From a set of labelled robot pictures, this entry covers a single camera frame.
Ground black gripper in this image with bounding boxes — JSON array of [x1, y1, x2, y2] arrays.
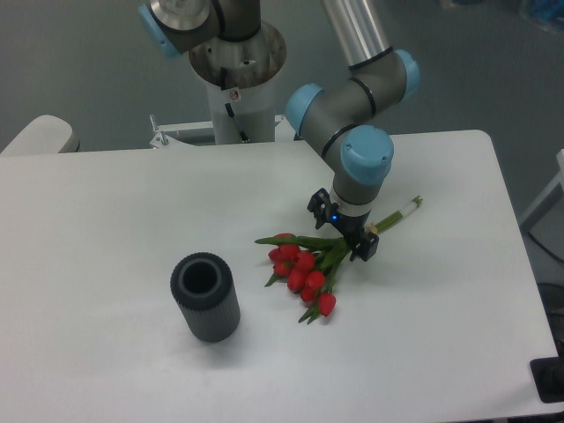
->
[[307, 188, 380, 262]]

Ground red tulip bouquet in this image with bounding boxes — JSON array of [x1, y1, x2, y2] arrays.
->
[[255, 196, 423, 324]]

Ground grey robot arm, blue caps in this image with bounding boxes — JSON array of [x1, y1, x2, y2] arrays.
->
[[138, 1, 420, 260]]

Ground dark grey ribbed vase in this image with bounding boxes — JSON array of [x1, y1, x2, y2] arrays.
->
[[170, 252, 241, 343]]

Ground black device at table edge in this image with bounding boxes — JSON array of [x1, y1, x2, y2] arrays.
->
[[530, 357, 563, 404]]

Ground beige chair back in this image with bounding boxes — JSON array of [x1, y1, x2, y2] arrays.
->
[[1, 115, 80, 157]]

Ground black cable on pedestal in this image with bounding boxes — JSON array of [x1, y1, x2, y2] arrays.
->
[[219, 65, 251, 144]]

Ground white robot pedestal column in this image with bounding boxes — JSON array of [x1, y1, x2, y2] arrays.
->
[[189, 21, 286, 145]]

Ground white pedestal base bracket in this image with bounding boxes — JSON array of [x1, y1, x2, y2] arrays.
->
[[149, 101, 301, 149]]

